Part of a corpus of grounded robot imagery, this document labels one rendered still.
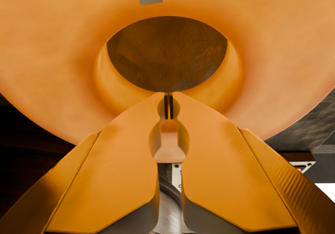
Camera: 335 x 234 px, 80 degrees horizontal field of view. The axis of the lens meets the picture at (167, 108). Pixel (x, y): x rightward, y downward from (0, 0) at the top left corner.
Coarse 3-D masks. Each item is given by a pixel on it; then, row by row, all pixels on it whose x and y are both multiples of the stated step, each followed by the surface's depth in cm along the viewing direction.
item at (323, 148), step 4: (328, 140) 500; (332, 140) 500; (324, 144) 492; (328, 144) 492; (332, 144) 492; (320, 148) 505; (324, 148) 505; (328, 148) 505; (332, 148) 506; (316, 152) 520; (320, 152) 520; (324, 152) 520; (328, 152) 520; (332, 152) 520
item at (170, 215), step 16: (0, 160) 19; (16, 160) 19; (32, 160) 19; (48, 160) 20; (0, 176) 18; (16, 176) 18; (32, 176) 18; (0, 192) 17; (16, 192) 17; (160, 192) 27; (0, 208) 16; (160, 208) 25; (176, 208) 30; (160, 224) 24; (176, 224) 28
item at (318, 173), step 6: (318, 156) 758; (324, 156) 758; (330, 156) 758; (318, 162) 742; (324, 162) 742; (330, 162) 742; (312, 168) 727; (318, 168) 726; (324, 168) 726; (330, 168) 726; (306, 174) 712; (312, 174) 712; (318, 174) 711; (324, 174) 711; (330, 174) 711; (312, 180) 697; (318, 180) 697; (324, 180) 697; (330, 180) 697
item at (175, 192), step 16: (0, 112) 25; (16, 112) 25; (0, 128) 24; (16, 128) 24; (32, 128) 24; (0, 144) 19; (16, 144) 19; (32, 144) 19; (48, 144) 20; (64, 144) 24; (160, 176) 34; (176, 192) 29
